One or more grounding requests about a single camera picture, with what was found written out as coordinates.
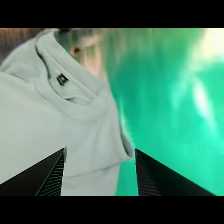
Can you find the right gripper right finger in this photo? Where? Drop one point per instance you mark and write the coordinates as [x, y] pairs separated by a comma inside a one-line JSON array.
[[160, 181]]

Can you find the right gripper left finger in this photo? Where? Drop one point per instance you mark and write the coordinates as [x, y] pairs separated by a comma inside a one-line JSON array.
[[43, 176]]

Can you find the white T-shirt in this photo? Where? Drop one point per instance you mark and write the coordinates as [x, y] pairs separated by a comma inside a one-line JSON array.
[[50, 126]]

